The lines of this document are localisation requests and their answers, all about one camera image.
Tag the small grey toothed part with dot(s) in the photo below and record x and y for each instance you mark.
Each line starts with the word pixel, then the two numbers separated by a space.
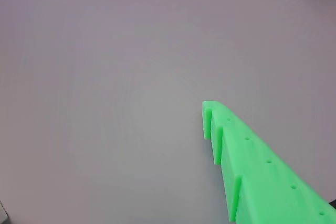
pixel 3 214

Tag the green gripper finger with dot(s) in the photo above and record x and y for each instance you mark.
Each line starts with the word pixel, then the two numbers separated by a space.
pixel 252 161

